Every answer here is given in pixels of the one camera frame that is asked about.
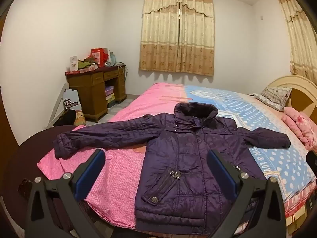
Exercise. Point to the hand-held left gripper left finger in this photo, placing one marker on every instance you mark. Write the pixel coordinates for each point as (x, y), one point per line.
(90, 171)

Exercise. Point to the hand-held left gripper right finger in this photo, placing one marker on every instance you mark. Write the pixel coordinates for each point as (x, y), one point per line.
(221, 171)

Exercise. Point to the purple quilted jacket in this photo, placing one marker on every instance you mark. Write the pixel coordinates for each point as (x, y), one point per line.
(188, 148)

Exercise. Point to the pile of olive clothes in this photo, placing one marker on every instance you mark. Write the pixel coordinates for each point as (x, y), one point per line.
(84, 65)

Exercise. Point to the pink and blue printed bedsheet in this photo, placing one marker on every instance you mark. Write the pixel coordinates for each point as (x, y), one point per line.
(128, 168)

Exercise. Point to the pink folded blanket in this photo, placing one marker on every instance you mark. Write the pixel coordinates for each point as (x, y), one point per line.
(302, 126)

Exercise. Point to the floral patterned bag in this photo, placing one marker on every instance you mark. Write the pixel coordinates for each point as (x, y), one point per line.
(80, 119)

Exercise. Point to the black bag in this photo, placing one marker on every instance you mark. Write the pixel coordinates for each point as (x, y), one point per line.
(66, 117)

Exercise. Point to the dark maroon rounded furniture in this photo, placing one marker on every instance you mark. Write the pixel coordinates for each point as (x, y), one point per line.
(29, 148)

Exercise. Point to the brown wooden desk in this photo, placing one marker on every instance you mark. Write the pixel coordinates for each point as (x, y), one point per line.
(91, 96)

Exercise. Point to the yellow storage box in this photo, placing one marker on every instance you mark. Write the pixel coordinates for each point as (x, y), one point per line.
(110, 99)

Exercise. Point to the patterned grey pillow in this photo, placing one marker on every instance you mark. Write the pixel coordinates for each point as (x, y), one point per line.
(275, 96)

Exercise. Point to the white paper bag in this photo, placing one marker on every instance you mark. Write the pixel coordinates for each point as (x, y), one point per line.
(70, 96)

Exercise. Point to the pink storage box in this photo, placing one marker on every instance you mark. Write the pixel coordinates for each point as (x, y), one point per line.
(109, 91)

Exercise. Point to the cream wooden headboard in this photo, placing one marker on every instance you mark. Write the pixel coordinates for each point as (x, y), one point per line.
(297, 81)

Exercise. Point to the white picture box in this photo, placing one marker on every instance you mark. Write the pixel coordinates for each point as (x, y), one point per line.
(73, 64)

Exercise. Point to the light blue bag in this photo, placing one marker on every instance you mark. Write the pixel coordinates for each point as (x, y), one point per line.
(112, 59)

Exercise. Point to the red gift box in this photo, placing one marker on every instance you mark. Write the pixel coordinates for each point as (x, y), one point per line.
(97, 55)

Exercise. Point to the beige patterned curtain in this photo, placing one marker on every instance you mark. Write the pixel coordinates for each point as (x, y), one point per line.
(161, 42)
(299, 42)

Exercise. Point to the grey metal frame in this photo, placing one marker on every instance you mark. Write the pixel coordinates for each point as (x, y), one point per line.
(57, 104)

